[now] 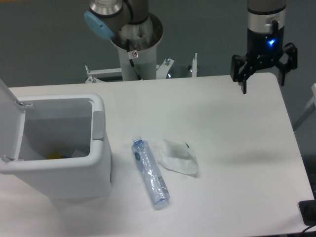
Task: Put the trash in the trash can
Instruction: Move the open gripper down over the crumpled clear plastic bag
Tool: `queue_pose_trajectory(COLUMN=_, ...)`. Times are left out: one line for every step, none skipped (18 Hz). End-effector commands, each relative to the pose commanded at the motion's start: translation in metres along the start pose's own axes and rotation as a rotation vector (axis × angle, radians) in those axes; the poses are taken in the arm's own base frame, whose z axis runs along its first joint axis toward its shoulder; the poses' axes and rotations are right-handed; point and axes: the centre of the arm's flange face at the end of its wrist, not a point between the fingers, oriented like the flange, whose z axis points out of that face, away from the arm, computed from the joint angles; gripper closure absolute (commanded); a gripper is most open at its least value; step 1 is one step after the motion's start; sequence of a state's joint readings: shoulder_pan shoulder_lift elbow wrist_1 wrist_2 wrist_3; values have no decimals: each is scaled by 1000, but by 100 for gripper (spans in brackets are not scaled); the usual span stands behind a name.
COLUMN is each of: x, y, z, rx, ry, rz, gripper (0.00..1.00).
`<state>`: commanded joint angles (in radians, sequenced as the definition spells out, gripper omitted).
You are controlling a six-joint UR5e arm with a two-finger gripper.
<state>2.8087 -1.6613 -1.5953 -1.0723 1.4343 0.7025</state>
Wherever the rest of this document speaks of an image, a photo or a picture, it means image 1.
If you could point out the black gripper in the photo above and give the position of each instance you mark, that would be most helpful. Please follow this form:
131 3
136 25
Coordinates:
263 51

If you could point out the white plastic wrapper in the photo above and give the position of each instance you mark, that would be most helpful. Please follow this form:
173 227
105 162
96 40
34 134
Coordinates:
178 158

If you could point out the clear blue plastic bottle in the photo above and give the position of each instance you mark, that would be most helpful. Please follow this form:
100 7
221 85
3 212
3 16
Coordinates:
150 172

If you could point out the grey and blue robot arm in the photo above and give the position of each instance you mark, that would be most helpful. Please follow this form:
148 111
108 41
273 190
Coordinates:
106 17

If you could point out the white plastic trash can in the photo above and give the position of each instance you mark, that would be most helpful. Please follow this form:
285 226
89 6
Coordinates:
31 128

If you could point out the yellow trash item in bin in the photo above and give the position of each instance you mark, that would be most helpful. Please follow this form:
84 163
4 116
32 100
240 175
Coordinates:
55 155

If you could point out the black device at table corner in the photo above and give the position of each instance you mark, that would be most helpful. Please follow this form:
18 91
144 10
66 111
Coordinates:
308 211

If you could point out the white furniture frame at right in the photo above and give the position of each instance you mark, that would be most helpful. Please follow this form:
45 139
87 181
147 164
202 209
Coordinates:
309 108

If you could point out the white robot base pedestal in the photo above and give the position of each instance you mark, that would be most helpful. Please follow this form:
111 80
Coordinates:
138 42

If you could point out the white metal mounting frame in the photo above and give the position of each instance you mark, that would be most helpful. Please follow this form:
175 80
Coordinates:
128 72

